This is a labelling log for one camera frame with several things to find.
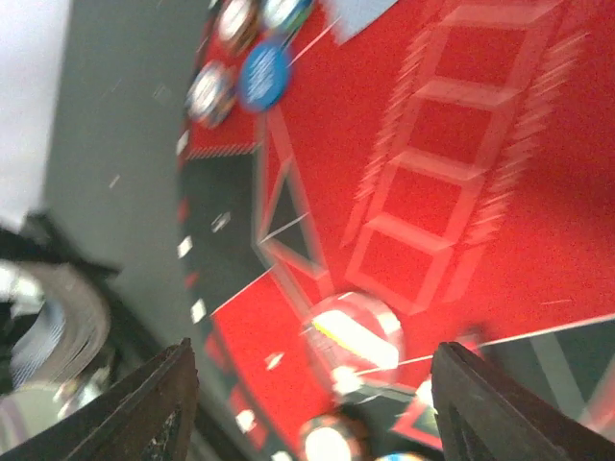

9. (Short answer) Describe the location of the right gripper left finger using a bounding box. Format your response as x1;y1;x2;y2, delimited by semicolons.
1;339;198;460

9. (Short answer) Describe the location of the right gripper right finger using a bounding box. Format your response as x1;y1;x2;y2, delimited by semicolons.
431;342;614;461

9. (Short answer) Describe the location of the blue card deck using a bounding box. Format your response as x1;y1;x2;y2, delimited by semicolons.
10;262;111;388

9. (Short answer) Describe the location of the clear round dealer button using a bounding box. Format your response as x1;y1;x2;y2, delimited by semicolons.
302;291;406;385

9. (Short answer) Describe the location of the blue small blind button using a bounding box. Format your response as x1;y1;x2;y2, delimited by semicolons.
237;40;292;113

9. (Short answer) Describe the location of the brown chip stack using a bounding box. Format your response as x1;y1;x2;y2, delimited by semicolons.
217;0;260;55

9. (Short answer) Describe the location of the black triangular marker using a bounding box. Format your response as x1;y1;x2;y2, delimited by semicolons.
392;376;442;450

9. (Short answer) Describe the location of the round red black poker mat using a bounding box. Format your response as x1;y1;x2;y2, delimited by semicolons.
178;1;614;460

